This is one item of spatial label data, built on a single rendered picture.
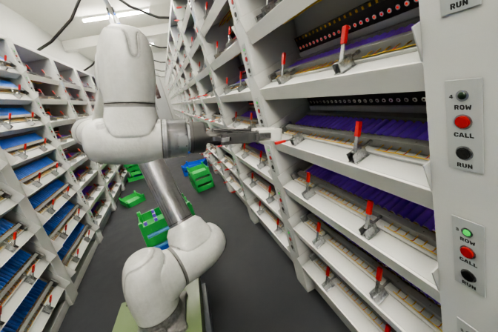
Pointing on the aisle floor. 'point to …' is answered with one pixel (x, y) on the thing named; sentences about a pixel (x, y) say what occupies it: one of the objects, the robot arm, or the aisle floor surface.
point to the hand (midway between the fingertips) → (267, 133)
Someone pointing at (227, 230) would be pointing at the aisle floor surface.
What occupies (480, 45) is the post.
